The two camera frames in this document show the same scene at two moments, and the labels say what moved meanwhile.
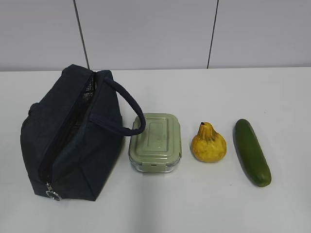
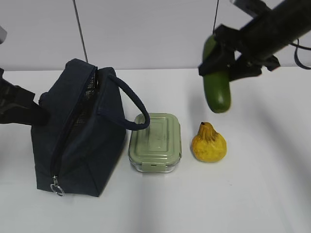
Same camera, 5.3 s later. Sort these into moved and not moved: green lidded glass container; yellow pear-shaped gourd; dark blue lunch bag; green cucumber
Moved: green cucumber; dark blue lunch bag
Not moved: green lidded glass container; yellow pear-shaped gourd
